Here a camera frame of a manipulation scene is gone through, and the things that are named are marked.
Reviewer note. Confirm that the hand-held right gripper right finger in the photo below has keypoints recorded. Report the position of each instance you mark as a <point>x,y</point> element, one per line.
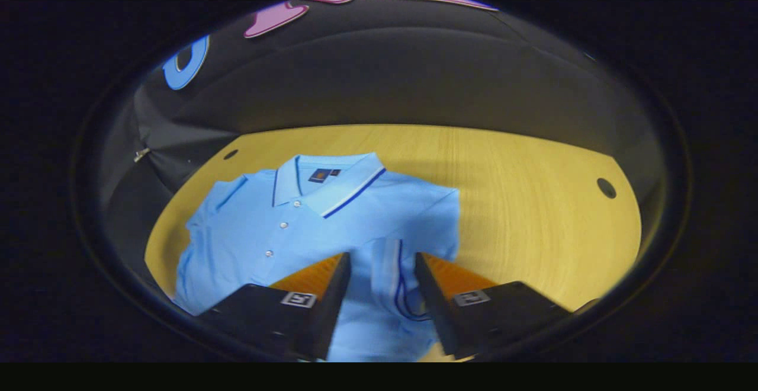
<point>435,308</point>

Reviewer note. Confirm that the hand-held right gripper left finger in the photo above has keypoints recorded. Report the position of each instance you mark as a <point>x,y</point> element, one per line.
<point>334,302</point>

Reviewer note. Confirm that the light blue T-shirt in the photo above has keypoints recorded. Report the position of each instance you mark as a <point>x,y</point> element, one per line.
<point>266,219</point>

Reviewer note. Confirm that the black backdrop cloth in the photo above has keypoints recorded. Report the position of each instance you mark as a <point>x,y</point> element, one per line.
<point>385,71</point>

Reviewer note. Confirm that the silver cloth clip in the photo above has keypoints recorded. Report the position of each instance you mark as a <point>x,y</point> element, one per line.
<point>141,154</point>

